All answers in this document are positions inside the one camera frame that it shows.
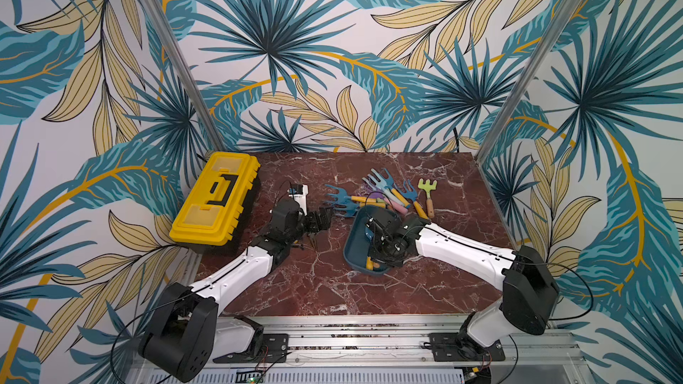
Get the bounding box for blue claw rake yellow handle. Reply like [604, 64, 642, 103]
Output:
[325, 185, 387, 208]

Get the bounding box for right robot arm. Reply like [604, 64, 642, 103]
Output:
[361, 206, 560, 359]

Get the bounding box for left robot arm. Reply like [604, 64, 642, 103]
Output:
[138, 197, 334, 383]

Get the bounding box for teal storage tray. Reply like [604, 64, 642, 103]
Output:
[343, 206, 400, 277]

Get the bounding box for purple small rake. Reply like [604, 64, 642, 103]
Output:
[363, 185, 386, 202]

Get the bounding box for yellow plastic toolbox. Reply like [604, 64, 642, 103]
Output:
[170, 152, 261, 255]

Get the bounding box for yellow handled pliers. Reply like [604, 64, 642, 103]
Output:
[304, 233, 318, 252]

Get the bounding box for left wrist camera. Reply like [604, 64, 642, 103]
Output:
[288, 184, 309, 215]

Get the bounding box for teal fork yellow handle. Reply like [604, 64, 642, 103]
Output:
[381, 168, 410, 208]

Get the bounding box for light blue fork pink handle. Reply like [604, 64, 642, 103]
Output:
[367, 169, 408, 215]

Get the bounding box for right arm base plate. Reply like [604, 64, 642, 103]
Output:
[422, 332, 506, 364]

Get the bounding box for aluminium rail frame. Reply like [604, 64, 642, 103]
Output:
[122, 314, 596, 384]

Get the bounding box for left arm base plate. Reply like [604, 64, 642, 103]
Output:
[213, 333, 290, 364]

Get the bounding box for left aluminium corner post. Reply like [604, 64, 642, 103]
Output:
[140, 0, 226, 151]

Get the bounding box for aluminium corner post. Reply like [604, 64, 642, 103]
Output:
[140, 0, 226, 151]
[475, 0, 582, 165]

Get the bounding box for right aluminium corner post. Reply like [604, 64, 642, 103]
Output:
[475, 0, 582, 165]

